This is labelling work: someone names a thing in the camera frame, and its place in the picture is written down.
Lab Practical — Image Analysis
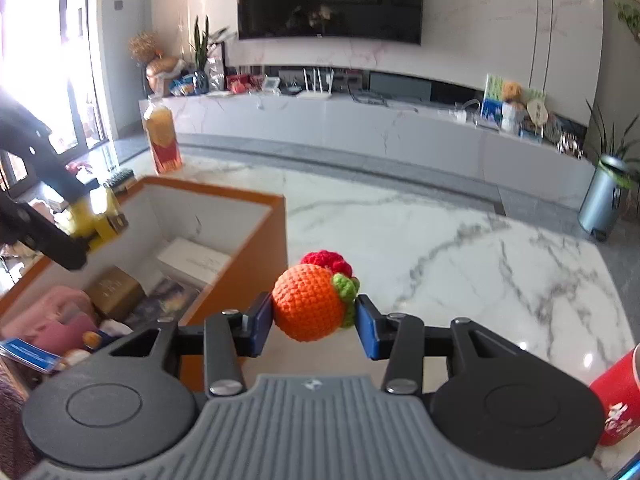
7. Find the amber drink bottle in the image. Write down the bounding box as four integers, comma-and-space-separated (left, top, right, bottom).
141, 95, 183, 177

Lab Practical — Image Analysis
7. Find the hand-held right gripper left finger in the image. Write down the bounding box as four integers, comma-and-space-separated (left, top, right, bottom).
109, 290, 275, 396

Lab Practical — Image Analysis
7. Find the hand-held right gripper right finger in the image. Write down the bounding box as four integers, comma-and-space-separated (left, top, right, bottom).
355, 294, 521, 394

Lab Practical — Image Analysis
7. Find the black keyboard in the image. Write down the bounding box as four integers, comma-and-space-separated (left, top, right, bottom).
102, 170, 137, 196

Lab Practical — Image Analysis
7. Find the brown round vase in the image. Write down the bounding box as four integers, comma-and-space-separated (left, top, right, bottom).
145, 55, 188, 98

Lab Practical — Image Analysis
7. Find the dried flower bouquet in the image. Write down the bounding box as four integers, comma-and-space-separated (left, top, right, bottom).
128, 31, 163, 63

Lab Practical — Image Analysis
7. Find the white rectangular box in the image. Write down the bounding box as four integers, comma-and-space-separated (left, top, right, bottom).
156, 237, 233, 288

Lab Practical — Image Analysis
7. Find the orange crochet ball toy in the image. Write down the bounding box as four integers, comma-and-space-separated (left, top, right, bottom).
272, 250, 362, 343

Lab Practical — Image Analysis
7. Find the green leafy plant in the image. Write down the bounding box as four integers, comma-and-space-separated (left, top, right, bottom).
585, 100, 640, 191

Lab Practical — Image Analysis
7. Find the red cup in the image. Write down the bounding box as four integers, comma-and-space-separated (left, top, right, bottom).
589, 342, 640, 448

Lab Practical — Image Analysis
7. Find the orange-rimmed white storage box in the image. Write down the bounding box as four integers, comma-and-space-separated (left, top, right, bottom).
0, 176, 289, 396

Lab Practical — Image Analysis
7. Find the small brown box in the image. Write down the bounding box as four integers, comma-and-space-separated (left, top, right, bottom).
87, 266, 146, 321

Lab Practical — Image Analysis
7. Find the pink rounded pouch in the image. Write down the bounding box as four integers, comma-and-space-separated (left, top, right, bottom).
0, 285, 93, 333

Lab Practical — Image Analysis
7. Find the white router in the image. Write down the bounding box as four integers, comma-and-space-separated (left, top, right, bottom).
297, 66, 337, 99

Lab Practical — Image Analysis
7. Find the colourful plush toy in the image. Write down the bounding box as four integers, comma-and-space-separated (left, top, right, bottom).
65, 320, 133, 366

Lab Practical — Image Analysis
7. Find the blue card packet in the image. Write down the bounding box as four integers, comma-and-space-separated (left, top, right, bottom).
0, 337, 63, 373

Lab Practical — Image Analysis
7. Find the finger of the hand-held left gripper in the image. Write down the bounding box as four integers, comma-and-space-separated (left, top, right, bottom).
0, 95, 96, 209
0, 195, 91, 272

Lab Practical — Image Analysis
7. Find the green potted plant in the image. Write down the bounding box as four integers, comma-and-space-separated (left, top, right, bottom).
190, 15, 213, 96

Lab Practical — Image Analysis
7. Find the grey trash can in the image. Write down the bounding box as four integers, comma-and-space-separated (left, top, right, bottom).
577, 155, 628, 241

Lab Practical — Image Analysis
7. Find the green blue picture card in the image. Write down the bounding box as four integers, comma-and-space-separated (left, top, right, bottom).
480, 74, 506, 128

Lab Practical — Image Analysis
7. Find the yellow round container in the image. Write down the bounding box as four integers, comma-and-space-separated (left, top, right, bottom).
55, 187, 128, 251

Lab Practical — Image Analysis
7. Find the white marble TV cabinet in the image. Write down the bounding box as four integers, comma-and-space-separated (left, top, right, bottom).
139, 92, 601, 211

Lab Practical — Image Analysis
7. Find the dark printed pouch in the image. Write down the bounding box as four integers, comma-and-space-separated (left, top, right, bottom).
125, 277, 201, 328

